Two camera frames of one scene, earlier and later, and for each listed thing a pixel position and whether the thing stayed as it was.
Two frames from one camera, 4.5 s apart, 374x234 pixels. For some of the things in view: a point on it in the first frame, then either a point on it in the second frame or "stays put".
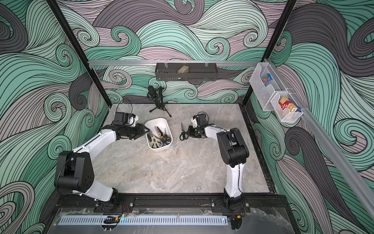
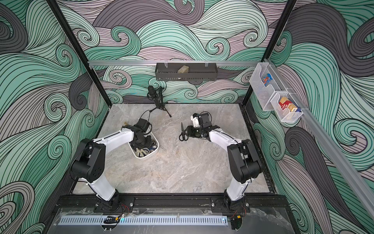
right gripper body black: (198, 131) stays put
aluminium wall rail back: (173, 63) stays put
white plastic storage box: (160, 122) to (148, 134)
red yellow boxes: (285, 103) stays put
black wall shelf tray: (186, 71) stays put
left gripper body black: (132, 132) to (145, 142)
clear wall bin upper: (266, 83) stays put
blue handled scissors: (166, 138) to (151, 148)
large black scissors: (184, 134) stays put
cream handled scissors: (156, 142) to (140, 153)
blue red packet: (267, 79) stays put
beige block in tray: (183, 69) stays put
